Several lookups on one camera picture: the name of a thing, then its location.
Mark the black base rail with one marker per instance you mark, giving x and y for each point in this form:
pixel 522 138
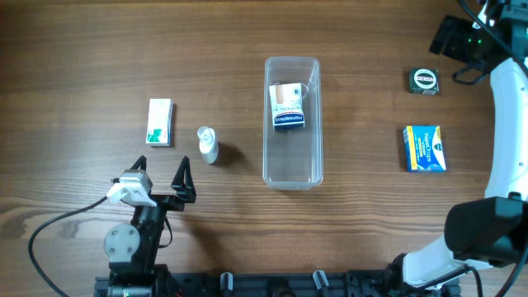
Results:
pixel 350 284

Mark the white blue plaster box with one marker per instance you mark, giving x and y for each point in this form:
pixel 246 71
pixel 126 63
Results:
pixel 287 106

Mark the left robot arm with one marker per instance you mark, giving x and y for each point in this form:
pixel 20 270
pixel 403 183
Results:
pixel 132 248

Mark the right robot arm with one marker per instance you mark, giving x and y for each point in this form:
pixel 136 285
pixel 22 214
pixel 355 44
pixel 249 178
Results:
pixel 490 232

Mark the white spray bottle clear cap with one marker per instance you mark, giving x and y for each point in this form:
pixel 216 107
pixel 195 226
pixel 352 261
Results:
pixel 208 144

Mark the clear plastic container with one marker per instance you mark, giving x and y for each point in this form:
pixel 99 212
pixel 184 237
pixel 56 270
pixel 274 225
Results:
pixel 293 159

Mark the white green medicine box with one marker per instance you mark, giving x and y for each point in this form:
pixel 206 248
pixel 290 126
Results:
pixel 159 122

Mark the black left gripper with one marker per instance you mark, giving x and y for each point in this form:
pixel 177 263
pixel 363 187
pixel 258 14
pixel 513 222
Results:
pixel 163 199

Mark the blue yellow lozenge box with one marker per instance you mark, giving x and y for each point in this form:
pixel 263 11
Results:
pixel 423 148

